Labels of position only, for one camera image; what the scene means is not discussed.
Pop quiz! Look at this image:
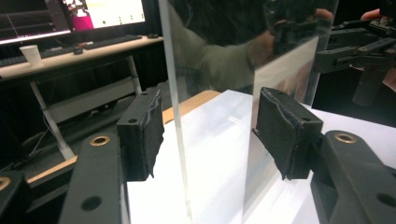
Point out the black keyboard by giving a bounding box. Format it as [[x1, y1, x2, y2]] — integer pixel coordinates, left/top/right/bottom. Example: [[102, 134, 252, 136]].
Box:
[[83, 34, 144, 50], [0, 46, 78, 68]]

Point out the white paper cup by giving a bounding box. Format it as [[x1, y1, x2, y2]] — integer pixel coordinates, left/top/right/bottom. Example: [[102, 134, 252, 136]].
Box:
[[19, 44, 43, 68]]

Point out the clear acrylic frame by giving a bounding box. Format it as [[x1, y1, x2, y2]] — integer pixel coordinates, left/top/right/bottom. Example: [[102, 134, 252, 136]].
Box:
[[157, 0, 340, 224]]

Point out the desk with white metal frame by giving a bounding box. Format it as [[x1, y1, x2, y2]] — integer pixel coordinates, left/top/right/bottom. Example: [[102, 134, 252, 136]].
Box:
[[0, 35, 164, 161]]

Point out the computer monitor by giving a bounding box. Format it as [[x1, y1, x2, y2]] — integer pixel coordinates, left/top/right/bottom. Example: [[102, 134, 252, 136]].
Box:
[[62, 0, 148, 32], [0, 0, 73, 46]]

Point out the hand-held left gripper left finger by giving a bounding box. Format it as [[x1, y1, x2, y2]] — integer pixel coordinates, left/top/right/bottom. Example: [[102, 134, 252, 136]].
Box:
[[116, 88, 165, 182]]

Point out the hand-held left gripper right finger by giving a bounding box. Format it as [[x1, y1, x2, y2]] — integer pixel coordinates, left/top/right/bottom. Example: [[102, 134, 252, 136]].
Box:
[[253, 87, 324, 181]]

